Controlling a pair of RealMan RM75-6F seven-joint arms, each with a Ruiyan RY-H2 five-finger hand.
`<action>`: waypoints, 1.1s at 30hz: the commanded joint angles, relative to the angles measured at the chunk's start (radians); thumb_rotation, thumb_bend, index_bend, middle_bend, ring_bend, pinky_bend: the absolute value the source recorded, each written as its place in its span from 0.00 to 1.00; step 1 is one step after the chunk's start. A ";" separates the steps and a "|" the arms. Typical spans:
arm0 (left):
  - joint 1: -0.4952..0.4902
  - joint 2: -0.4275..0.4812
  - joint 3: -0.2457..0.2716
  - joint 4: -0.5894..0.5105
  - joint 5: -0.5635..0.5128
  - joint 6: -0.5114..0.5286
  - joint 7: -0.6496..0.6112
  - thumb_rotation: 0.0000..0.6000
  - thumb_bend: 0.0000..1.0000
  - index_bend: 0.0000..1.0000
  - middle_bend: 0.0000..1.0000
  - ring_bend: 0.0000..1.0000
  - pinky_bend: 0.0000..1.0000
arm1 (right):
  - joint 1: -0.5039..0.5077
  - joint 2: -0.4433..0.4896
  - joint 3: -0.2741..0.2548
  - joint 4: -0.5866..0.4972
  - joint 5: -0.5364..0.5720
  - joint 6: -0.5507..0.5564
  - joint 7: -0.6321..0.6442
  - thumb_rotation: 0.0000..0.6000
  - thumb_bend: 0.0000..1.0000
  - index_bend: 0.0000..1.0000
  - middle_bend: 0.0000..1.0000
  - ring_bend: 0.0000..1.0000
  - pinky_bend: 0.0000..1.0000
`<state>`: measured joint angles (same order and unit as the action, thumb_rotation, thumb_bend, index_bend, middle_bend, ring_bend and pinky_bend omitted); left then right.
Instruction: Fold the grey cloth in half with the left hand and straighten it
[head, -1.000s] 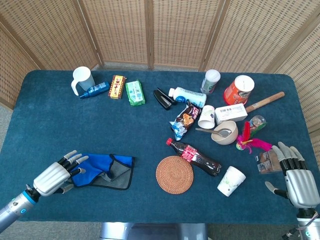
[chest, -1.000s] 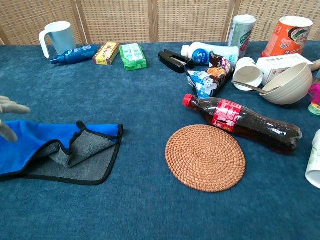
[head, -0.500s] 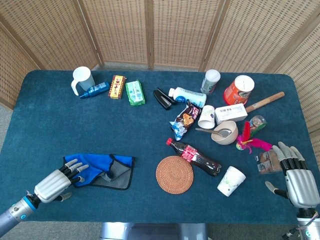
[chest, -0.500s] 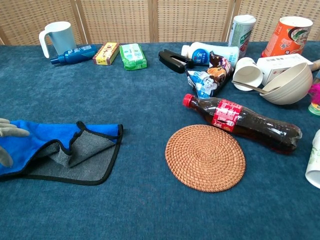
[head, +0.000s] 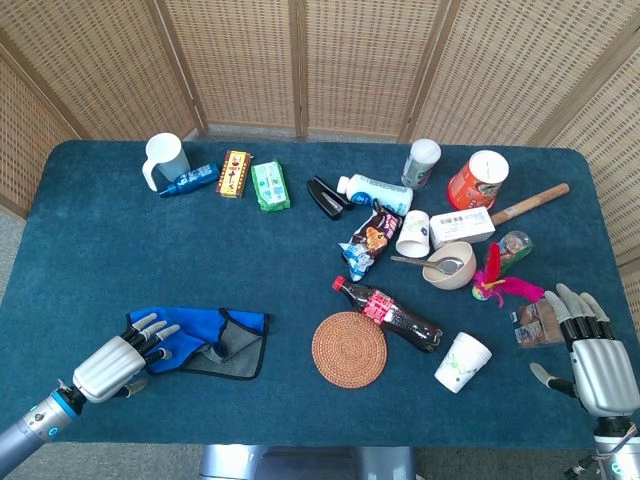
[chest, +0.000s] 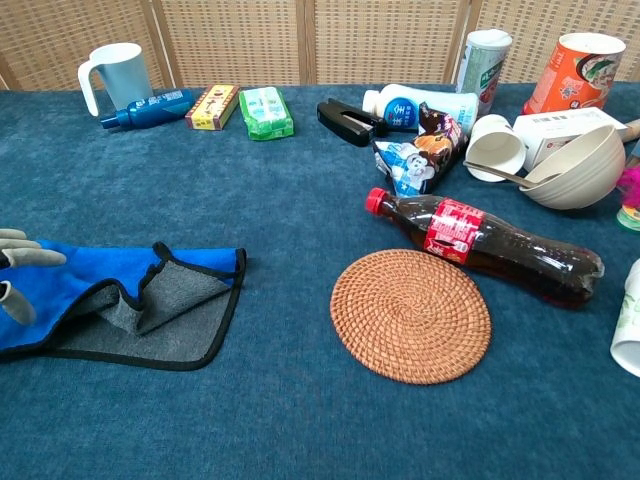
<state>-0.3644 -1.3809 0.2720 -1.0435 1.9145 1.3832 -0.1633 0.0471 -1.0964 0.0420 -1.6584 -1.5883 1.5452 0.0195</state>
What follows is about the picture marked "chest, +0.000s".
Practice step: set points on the red and yellow carton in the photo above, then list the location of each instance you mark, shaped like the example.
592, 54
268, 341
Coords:
212, 107

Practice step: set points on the round woven rattan coaster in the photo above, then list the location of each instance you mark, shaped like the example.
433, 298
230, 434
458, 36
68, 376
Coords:
410, 317

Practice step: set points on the woven bamboo folding screen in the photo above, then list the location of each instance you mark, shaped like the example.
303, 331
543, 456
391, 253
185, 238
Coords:
250, 40

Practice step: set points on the beige bowl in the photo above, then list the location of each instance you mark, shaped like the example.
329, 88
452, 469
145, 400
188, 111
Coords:
585, 180

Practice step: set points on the orange instant noodle cup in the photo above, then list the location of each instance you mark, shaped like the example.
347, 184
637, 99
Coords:
565, 80

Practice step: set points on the plain white paper cup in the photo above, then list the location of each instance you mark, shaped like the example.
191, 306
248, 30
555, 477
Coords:
492, 147

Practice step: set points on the cola bottle with red label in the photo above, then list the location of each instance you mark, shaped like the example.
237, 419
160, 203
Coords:
500, 245

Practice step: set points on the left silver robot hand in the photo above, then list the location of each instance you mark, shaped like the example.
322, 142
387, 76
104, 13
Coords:
30, 257

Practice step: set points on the white bottle with blue label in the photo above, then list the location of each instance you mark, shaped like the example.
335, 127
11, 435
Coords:
395, 102

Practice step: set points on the black stapler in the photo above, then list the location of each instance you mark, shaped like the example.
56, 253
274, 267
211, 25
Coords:
345, 129

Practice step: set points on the tall white lidded drink cup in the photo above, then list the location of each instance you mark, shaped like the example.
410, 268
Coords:
482, 70

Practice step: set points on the brown and blue snack bag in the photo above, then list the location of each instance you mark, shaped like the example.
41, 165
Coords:
425, 155

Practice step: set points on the paper cup with green print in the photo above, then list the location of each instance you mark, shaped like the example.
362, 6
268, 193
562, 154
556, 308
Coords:
630, 325

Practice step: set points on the pink feather shuttlecock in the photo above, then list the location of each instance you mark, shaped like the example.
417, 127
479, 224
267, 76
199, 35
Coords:
631, 187

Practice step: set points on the grey and blue cloth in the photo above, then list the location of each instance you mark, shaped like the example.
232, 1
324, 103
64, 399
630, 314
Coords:
175, 330

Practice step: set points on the dark blue spray bottle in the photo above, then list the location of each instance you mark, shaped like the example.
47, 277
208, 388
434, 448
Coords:
150, 107

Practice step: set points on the white cardboard box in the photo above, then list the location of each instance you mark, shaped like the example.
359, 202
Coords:
545, 130

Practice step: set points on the beige spoon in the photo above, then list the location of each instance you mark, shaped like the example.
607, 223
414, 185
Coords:
495, 171

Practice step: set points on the dark blue tablecloth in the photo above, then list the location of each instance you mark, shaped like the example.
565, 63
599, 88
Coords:
300, 425

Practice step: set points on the wooden rolling pin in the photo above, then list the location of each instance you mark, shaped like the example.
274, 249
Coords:
632, 131

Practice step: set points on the green wet wipes pack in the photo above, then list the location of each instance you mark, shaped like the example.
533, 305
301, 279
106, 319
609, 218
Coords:
265, 112

